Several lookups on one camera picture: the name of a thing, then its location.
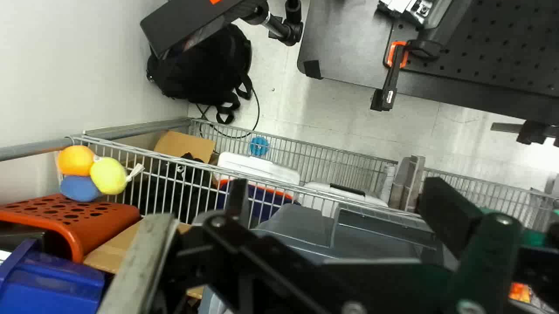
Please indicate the large grey tote bin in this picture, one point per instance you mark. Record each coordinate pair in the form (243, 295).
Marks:
(302, 228)

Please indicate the orange and black clamp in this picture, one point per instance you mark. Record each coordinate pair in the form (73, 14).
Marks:
(393, 63)

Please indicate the grey metal plate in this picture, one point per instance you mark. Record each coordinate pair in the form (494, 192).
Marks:
(136, 267)

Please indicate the grey metal panel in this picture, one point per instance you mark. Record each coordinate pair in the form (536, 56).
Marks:
(342, 40)

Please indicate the orange soft toy ball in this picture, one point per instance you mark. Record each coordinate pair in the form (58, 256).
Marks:
(75, 158)

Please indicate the grey plastic block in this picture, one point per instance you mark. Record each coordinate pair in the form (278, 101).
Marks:
(407, 183)

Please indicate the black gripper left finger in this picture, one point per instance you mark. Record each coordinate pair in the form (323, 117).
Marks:
(236, 200)

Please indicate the brown cardboard box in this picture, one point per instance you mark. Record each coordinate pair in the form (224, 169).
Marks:
(180, 145)

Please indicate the cardboard sheet with circle mark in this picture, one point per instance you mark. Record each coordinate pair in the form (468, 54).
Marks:
(113, 249)

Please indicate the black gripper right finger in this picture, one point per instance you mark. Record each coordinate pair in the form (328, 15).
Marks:
(447, 211)

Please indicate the dark grey flat case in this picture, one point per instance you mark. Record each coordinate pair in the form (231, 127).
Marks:
(185, 19)

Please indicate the blue soft toy ball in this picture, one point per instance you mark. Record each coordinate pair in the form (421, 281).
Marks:
(79, 188)

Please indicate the black perforated robot table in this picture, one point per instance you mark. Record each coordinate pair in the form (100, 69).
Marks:
(494, 45)

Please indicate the blue round cap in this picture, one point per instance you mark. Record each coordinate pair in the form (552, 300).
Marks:
(258, 146)

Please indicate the yellow soft toy ball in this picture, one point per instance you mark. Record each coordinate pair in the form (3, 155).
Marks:
(108, 174)

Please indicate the blue plastic bin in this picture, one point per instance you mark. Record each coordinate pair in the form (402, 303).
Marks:
(45, 288)

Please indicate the black pipe fitting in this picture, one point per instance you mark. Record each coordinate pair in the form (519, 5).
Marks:
(288, 26)

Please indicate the orange perforated basket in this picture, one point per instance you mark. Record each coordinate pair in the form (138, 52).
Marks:
(70, 218)

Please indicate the white plastic container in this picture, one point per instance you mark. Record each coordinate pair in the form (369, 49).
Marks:
(255, 167)

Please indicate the black backpack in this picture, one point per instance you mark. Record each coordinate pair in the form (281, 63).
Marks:
(203, 69)

